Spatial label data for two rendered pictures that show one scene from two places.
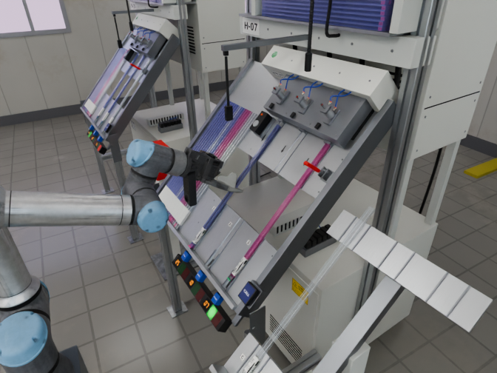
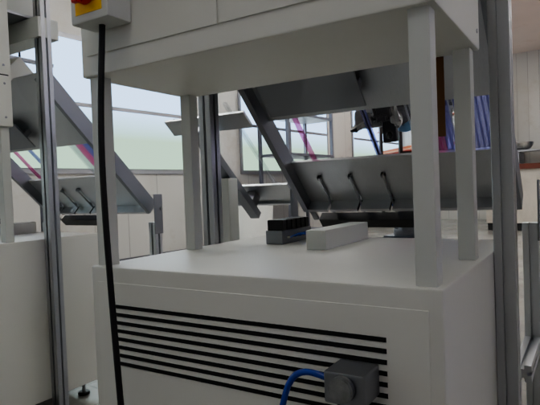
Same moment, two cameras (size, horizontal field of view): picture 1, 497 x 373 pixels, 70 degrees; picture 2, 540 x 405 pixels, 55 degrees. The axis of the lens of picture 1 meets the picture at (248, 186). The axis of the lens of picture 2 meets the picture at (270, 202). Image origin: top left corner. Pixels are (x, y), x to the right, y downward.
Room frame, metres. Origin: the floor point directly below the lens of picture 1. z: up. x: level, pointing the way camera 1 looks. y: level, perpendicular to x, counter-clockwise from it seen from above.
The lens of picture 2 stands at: (2.27, -0.91, 0.76)
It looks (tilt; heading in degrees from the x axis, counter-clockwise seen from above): 1 degrees down; 154
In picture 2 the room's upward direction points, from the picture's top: 2 degrees counter-clockwise
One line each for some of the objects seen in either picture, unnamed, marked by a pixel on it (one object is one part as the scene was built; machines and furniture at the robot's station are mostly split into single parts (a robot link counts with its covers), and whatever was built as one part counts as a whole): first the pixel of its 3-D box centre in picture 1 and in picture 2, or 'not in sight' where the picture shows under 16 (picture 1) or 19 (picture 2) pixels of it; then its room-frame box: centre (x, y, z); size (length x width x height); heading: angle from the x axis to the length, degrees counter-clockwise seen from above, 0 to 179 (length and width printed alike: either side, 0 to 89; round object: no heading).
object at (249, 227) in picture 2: not in sight; (249, 224); (-3.28, 1.50, 0.36); 0.62 x 0.59 x 0.72; 28
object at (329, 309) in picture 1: (315, 261); (321, 390); (1.28, -0.32, 0.31); 0.70 x 0.65 x 0.62; 32
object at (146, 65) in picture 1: (162, 118); not in sight; (2.40, 0.60, 0.66); 1.01 x 0.73 x 1.31; 122
